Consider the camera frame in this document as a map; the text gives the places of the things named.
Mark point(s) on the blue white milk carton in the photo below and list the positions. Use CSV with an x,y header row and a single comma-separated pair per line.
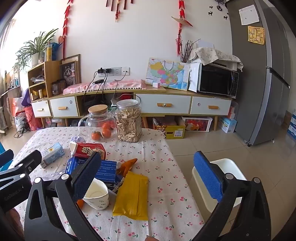
x,y
52,154

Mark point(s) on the stack of papers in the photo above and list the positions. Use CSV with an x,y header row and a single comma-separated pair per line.
x,y
37,78

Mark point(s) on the wooden shelf unit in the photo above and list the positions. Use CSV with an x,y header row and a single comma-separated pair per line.
x,y
52,74

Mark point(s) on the potted green plant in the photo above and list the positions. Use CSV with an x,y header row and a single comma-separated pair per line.
x,y
37,46

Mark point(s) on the black power adapter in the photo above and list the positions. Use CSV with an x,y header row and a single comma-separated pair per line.
x,y
98,81

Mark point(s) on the yellow foil packet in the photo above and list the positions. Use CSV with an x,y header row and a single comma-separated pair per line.
x,y
131,197

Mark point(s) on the bundle of dry twigs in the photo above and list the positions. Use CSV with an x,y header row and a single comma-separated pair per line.
x,y
187,52

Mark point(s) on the black microwave oven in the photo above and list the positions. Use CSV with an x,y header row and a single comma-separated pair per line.
x,y
217,80

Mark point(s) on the clear plastic seed jar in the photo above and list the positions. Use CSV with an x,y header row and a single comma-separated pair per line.
x,y
128,125

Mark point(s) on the yellow boxes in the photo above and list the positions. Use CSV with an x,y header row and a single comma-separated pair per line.
x,y
37,93

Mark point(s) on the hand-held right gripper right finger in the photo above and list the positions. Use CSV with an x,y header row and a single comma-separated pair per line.
x,y
208,178

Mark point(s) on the framed animal picture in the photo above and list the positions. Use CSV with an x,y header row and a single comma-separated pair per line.
x,y
69,74

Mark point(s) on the pink lace cloth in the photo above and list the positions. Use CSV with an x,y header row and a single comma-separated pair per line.
x,y
124,83

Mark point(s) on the green white bag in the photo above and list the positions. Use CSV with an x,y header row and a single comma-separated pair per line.
x,y
113,107

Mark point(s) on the person's left forearm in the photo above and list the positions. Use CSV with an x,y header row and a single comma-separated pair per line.
x,y
16,217

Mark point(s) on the crumpled white tissue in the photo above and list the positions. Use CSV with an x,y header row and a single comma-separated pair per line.
x,y
77,139

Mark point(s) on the long wooden cabinet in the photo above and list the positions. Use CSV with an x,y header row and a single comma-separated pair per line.
x,y
178,92

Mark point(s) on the person's right hand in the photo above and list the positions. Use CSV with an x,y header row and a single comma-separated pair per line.
x,y
152,238

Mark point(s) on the yellow paper sheet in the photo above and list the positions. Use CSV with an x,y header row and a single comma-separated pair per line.
x,y
255,34

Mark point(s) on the red gift box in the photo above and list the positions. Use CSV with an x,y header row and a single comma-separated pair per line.
x,y
196,124

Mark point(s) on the white paper sheet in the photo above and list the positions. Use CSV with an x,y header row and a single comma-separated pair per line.
x,y
249,14

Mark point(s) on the yellow cardboard box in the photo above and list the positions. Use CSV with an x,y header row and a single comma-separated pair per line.
x,y
175,133

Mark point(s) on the small straw hat ornament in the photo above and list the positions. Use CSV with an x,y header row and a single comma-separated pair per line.
x,y
182,20

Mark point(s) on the yellow bottle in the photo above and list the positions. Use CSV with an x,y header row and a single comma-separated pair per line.
x,y
49,52

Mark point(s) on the blue cardboard box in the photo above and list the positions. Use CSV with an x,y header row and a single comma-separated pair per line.
x,y
107,170

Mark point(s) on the wooden picture frame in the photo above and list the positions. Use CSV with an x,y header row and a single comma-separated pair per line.
x,y
79,69

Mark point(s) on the black electronic device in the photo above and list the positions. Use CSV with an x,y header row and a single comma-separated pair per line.
x,y
92,100

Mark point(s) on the orange red bag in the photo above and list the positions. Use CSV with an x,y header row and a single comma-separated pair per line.
x,y
18,106

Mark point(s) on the small white cube box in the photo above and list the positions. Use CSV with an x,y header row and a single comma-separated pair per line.
x,y
156,84

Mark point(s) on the white paper bag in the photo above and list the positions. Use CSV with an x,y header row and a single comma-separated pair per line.
x,y
194,78

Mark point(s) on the white wall socket row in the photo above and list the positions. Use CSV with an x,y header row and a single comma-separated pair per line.
x,y
117,71

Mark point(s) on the stack of blue white cartons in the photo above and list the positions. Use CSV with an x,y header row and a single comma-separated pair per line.
x,y
292,127

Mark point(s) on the colourful map bag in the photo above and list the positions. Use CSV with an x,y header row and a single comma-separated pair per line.
x,y
166,74

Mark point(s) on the grey refrigerator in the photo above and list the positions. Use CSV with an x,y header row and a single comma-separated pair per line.
x,y
252,92

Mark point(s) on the black wall stickers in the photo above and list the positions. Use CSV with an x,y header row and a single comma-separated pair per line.
x,y
219,8

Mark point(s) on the red hanging wind chime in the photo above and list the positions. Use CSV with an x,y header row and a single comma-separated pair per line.
x,y
118,12

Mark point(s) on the black charger plug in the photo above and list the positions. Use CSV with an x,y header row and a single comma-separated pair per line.
x,y
101,71

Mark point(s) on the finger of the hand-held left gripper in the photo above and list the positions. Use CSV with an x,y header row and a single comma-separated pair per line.
x,y
27,160
5,155

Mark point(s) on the red snack packet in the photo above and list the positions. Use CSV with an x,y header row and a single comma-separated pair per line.
x,y
89,149

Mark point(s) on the blue watering can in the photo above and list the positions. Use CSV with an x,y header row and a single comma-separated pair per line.
x,y
56,49

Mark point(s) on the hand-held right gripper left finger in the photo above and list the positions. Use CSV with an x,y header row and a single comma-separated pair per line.
x,y
86,178

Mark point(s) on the dark glass jar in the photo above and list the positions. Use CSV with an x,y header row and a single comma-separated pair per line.
x,y
58,88

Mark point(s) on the red cloth bundle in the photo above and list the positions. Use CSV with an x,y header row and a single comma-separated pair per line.
x,y
124,97

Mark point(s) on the floral cover cloth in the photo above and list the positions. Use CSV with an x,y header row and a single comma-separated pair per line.
x,y
208,55

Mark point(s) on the glass jar with oranges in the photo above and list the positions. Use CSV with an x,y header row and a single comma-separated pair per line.
x,y
97,120

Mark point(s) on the white paper cup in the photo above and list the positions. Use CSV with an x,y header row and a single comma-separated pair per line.
x,y
99,199

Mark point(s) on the purple bag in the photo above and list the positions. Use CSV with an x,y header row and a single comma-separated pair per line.
x,y
26,99

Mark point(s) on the tangerine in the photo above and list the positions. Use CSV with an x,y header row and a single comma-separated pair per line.
x,y
106,125
106,132
96,135

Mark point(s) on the red plastic basket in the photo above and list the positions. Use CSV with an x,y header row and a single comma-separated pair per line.
x,y
33,118

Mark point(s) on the white plastic bin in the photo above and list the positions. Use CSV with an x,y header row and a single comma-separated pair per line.
x,y
231,166

